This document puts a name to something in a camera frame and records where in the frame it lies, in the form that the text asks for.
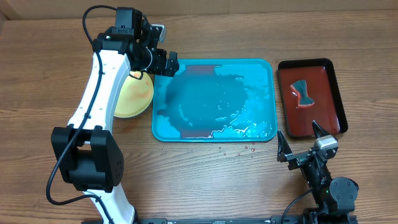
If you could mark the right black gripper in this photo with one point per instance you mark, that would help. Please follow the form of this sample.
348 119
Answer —
301 157

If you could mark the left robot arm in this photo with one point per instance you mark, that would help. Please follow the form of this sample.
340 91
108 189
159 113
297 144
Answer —
87 155

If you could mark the black red-lined tray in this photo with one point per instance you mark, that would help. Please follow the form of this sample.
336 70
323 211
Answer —
322 86

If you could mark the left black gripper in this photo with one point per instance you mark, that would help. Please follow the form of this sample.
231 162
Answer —
159 68

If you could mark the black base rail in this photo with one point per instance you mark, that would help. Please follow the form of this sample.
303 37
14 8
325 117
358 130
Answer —
275 219

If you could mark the yellow-green plate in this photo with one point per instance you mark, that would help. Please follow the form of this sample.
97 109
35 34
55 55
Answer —
135 95

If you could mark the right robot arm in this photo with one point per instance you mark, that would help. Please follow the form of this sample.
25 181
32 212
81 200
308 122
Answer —
334 197

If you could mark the teal plastic tray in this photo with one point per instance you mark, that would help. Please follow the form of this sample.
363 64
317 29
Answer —
216 100

